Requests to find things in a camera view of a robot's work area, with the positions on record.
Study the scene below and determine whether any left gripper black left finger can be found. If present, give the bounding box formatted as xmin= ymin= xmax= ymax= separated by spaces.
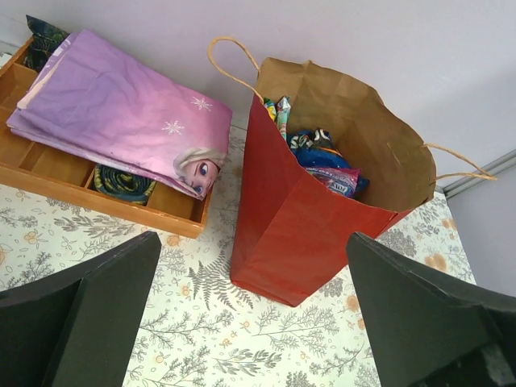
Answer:
xmin=1 ymin=231 xmax=161 ymax=386

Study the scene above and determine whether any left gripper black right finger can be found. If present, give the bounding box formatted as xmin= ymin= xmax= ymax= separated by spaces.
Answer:
xmin=347 ymin=232 xmax=515 ymax=386

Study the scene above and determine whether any red paper bag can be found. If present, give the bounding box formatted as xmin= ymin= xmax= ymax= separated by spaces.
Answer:
xmin=230 ymin=57 xmax=439 ymax=306

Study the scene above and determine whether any pink purple Fox's candy bag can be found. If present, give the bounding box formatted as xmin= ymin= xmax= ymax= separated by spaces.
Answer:
xmin=306 ymin=167 xmax=360 ymax=198

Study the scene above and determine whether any blue Oreo snack bag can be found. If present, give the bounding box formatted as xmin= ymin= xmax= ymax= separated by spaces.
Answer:
xmin=287 ymin=127 xmax=369 ymax=198

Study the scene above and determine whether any green candy packet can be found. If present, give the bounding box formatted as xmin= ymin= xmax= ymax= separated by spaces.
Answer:
xmin=264 ymin=96 xmax=291 ymax=139

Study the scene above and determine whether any dark rolled patterned cloth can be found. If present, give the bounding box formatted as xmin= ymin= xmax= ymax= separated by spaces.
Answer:
xmin=91 ymin=164 xmax=156 ymax=206

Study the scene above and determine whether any wooden compartment tray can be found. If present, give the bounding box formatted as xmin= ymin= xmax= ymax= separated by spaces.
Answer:
xmin=1 ymin=40 xmax=210 ymax=239

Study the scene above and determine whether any dark patterned cloth at back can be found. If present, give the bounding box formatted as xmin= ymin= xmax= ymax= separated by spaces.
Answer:
xmin=24 ymin=15 xmax=69 ymax=73

